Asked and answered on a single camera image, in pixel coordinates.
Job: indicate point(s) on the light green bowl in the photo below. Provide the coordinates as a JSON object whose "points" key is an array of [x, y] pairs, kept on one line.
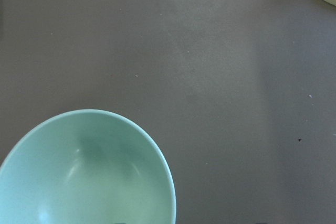
{"points": [[87, 166]]}

